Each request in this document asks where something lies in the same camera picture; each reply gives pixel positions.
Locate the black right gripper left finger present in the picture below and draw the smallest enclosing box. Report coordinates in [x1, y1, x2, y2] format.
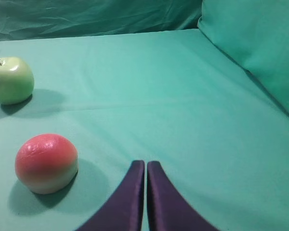
[78, 160, 145, 231]

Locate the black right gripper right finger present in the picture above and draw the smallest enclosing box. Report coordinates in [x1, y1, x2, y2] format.
[147, 161, 217, 231]

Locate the green cloth backdrop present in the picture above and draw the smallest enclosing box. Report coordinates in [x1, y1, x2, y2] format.
[0, 0, 289, 126]

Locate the green apple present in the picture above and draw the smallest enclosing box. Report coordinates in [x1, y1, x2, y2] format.
[0, 57, 34, 105]

